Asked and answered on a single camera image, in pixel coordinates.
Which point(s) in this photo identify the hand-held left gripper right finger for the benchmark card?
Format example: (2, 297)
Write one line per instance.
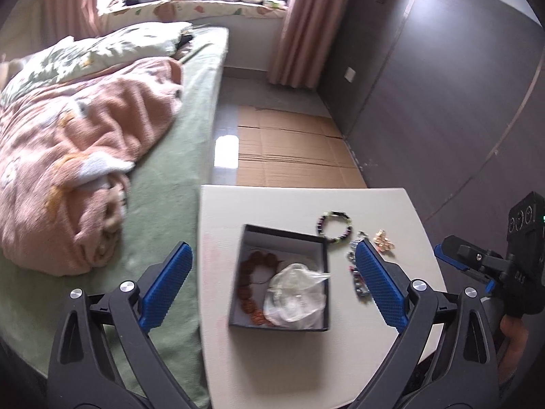
(380, 282)

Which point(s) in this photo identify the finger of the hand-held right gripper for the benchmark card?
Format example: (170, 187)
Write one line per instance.
(470, 254)
(438, 252)

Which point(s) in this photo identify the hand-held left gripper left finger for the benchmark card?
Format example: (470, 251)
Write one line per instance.
(167, 284)

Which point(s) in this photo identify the black jewelry box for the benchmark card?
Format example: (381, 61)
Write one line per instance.
(247, 298)

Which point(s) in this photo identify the person's right hand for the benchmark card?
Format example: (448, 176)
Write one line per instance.
(513, 345)

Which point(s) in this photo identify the gold hair clip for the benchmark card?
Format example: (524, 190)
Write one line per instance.
(384, 240)

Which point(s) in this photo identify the clear plastic bag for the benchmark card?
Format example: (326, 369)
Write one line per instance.
(296, 294)

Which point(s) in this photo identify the bed with green sheet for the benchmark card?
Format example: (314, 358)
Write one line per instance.
(170, 187)

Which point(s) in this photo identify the flattened cardboard sheet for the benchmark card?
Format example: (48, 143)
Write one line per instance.
(293, 149)

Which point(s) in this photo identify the pink fleece blanket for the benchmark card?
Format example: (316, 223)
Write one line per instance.
(64, 157)

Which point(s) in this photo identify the floral pillow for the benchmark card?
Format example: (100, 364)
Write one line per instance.
(85, 53)

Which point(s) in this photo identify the pink curtain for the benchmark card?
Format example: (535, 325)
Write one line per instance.
(306, 21)
(72, 0)

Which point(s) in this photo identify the printed window seat mat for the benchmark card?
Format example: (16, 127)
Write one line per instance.
(191, 10)

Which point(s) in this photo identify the white wall socket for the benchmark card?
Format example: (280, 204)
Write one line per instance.
(349, 74)

